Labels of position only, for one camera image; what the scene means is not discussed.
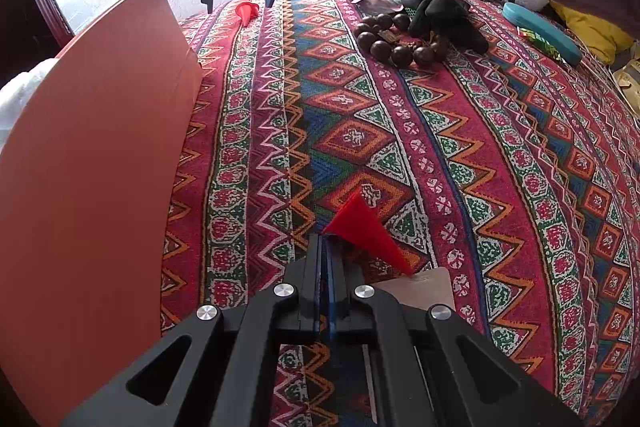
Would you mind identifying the brown kraft snack bag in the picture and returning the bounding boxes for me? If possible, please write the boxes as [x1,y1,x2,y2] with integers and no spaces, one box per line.
[613,41,640,117]

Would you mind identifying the dark wooden bead bracelet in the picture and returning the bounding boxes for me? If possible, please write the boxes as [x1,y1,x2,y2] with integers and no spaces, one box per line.
[354,12,452,70]

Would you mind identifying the dark blue wet wipe packet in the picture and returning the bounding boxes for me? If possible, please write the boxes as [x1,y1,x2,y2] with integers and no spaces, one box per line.
[352,0,404,16]

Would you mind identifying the white plush rabbit toy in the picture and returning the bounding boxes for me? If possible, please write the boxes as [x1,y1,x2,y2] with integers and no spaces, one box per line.
[0,58,58,150]

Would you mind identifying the teal glasses case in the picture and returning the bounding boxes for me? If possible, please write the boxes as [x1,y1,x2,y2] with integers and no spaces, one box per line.
[502,2,582,66]

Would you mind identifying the black knitted glove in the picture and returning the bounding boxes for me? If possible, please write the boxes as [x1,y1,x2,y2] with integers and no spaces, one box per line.
[401,0,489,54]

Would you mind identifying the green pea snack packet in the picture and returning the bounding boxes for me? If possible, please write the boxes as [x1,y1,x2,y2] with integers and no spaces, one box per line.
[518,27,566,65]

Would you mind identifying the yellow cushion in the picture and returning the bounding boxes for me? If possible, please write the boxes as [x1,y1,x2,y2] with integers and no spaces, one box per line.
[550,0,634,65]

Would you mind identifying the patterned ethnic tablecloth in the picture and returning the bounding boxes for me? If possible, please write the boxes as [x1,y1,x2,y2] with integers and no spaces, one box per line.
[160,0,639,425]

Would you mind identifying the beige adhesive bandage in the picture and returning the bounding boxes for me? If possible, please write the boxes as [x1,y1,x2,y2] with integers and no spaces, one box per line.
[373,267,456,310]

